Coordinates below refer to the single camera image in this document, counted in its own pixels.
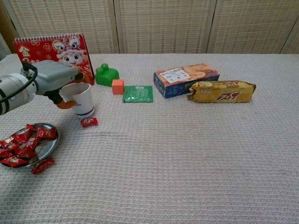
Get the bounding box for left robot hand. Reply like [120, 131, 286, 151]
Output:
[34, 60, 91, 110]

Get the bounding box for white paper cup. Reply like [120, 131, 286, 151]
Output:
[58, 83, 95, 117]

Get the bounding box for red candy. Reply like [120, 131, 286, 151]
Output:
[11, 123, 36, 143]
[36, 127, 57, 140]
[0, 149, 14, 159]
[80, 117, 99, 128]
[31, 156, 56, 175]
[15, 147, 38, 159]
[21, 135, 43, 150]
[0, 156, 28, 168]
[0, 137, 21, 151]

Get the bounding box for red desk calendar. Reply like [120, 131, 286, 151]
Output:
[13, 34, 95, 86]

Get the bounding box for green toy block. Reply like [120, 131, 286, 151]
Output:
[94, 63, 120, 88]

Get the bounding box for woven bamboo screen panel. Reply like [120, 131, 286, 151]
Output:
[4, 0, 120, 55]
[206, 0, 299, 55]
[114, 0, 217, 55]
[280, 18, 299, 55]
[0, 0, 14, 61]

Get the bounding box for orange cube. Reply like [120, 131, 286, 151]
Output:
[112, 79, 124, 95]

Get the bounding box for round metal plate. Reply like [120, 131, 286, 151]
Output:
[0, 122, 61, 169]

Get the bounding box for green foil sachet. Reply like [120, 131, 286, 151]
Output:
[122, 85, 154, 103]

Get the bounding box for orange blue biscuit box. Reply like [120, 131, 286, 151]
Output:
[153, 63, 221, 99]

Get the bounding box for white waffle tablecloth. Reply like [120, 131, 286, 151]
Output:
[0, 53, 299, 224]

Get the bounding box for golden biscuit packet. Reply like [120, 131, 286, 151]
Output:
[186, 80, 257, 104]

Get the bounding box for black left hand cable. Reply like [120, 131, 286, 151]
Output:
[0, 61, 38, 103]

